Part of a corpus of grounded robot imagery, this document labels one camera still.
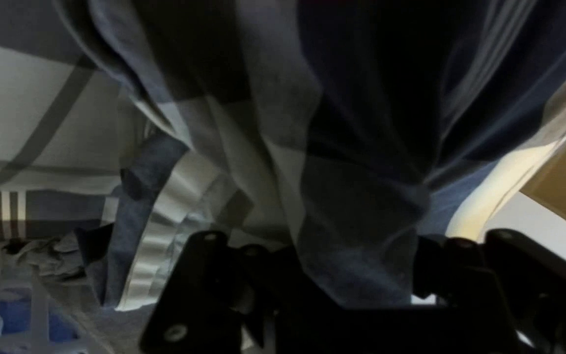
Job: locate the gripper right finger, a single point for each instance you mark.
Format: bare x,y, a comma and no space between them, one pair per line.
519,275

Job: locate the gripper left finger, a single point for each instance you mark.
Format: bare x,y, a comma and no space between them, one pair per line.
199,285

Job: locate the blue plaid pillow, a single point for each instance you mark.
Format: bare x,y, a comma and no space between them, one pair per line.
352,147

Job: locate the white plastic laundry basket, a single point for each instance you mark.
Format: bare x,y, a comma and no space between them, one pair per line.
42,314

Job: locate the crumpled grey cloth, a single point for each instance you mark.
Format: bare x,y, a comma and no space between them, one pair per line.
49,258

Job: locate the grey plaid bed cover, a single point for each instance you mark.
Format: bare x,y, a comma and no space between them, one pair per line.
22,113

